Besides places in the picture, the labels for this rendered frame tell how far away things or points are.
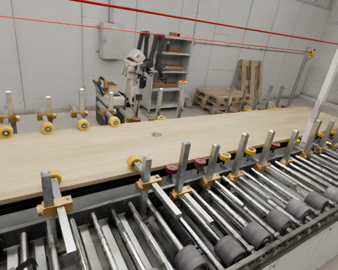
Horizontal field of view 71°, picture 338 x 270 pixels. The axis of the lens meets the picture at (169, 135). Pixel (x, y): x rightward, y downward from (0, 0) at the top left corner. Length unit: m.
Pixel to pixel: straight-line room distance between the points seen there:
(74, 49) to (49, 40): 0.41
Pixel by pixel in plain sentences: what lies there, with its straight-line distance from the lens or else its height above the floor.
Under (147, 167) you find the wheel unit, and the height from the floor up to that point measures 1.06.
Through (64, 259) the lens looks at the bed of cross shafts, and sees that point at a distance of 1.34.
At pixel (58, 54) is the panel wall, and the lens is 4.70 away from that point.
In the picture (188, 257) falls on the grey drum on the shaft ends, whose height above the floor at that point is 0.85.
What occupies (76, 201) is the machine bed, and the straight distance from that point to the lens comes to 1.44.
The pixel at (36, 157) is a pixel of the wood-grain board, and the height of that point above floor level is 0.90.
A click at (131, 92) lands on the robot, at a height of 0.82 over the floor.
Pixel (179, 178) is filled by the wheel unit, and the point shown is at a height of 0.94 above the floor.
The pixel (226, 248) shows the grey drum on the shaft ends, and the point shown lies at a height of 0.84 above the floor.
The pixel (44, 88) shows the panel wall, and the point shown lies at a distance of 4.79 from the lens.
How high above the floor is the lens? 1.71
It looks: 24 degrees down
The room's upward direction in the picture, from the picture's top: 8 degrees clockwise
